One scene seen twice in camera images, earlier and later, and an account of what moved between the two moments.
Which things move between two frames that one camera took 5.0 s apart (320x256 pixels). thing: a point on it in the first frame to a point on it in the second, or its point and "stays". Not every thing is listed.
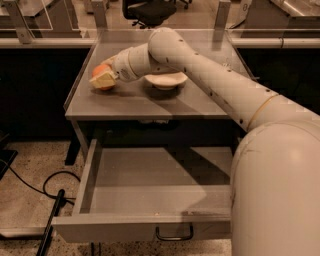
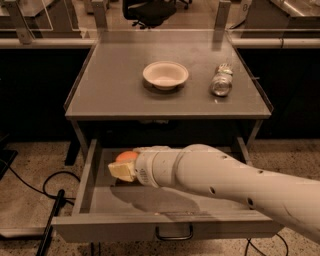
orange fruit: [100, 69] to [126, 156]
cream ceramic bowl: [166, 80] stays
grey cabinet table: [135, 112] stays
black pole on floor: [50, 222] stays
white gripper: [121, 68] to [145, 168]
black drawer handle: [185, 238] stays
